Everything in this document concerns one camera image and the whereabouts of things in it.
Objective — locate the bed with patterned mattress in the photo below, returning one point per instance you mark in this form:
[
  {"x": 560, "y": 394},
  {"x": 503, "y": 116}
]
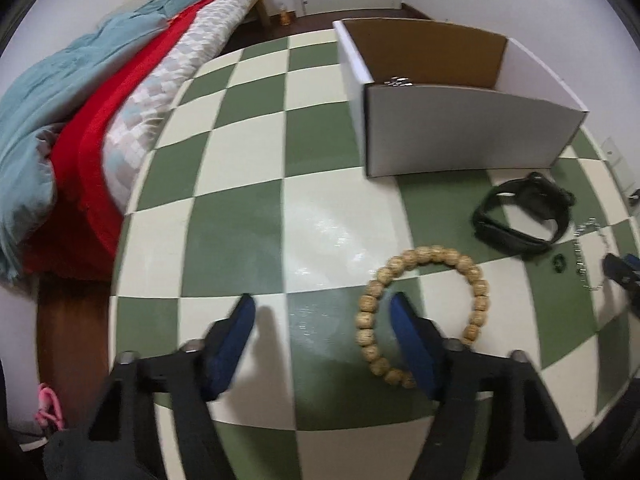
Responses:
[{"x": 165, "y": 85}]

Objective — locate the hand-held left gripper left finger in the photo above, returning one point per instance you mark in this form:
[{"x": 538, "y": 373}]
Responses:
[{"x": 231, "y": 341}]

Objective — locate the bed with blankets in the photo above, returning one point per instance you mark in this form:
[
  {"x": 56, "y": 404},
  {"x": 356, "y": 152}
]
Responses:
[{"x": 65, "y": 90}]

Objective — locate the silver jewelry piece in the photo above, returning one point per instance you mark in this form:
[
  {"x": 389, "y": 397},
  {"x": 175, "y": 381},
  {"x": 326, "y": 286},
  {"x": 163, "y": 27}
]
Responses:
[{"x": 397, "y": 80}]

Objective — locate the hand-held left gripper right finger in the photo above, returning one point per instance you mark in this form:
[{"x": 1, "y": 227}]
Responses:
[{"x": 416, "y": 346}]

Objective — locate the pink object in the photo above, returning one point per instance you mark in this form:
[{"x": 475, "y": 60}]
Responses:
[{"x": 50, "y": 405}]

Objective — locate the black wristwatch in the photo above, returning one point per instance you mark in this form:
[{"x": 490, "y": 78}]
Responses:
[{"x": 530, "y": 220}]

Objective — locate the white cardboard box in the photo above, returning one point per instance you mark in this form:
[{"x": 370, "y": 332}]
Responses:
[{"x": 450, "y": 130}]

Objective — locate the checkered table cover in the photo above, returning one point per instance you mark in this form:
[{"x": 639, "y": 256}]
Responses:
[{"x": 310, "y": 220}]

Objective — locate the red blanket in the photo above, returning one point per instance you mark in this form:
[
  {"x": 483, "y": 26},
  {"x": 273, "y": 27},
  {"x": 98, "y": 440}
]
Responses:
[{"x": 115, "y": 125}]

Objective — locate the wall socket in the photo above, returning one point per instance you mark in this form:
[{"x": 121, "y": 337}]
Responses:
[{"x": 614, "y": 152}]

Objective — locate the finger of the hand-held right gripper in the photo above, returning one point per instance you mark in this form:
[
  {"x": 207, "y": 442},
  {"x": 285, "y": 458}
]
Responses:
[{"x": 625, "y": 275}]

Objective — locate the small amber bottle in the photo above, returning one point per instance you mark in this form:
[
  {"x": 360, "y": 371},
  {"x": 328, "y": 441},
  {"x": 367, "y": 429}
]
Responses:
[{"x": 284, "y": 16}]

